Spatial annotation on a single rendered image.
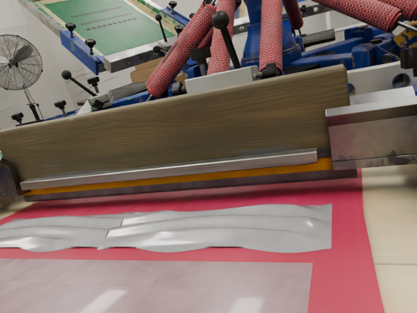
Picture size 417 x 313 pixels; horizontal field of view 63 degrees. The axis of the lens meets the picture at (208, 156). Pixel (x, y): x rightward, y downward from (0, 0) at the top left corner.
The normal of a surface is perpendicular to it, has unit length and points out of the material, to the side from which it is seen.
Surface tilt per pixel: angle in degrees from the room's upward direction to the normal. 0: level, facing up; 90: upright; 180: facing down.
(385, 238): 9
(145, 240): 27
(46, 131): 81
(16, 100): 90
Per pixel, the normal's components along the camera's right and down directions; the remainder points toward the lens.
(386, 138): -0.33, 0.27
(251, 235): -0.37, -0.49
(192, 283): -0.19, -0.96
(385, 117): -0.10, 0.87
